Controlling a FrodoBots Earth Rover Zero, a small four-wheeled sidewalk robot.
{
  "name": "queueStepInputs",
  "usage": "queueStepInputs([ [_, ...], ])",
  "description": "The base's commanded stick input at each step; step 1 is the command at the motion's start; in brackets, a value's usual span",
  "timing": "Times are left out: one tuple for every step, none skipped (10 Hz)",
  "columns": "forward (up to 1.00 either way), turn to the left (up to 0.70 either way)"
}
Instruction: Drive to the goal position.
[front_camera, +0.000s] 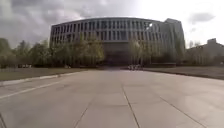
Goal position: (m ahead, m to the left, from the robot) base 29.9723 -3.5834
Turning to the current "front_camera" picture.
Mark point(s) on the row of trees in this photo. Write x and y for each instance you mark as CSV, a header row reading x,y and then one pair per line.
x,y
40,55
140,51

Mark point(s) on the curved grey office building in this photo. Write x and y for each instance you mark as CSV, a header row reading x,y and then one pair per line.
x,y
113,33

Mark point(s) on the grey stone slab plaza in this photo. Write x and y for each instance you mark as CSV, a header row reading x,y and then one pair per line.
x,y
110,100

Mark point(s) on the grass lawn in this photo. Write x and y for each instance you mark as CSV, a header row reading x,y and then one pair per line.
x,y
30,73
193,71

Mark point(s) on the pale stone kerb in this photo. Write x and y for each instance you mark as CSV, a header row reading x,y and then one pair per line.
x,y
30,79

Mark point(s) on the low grey building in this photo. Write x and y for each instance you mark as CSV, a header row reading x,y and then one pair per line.
x,y
210,50

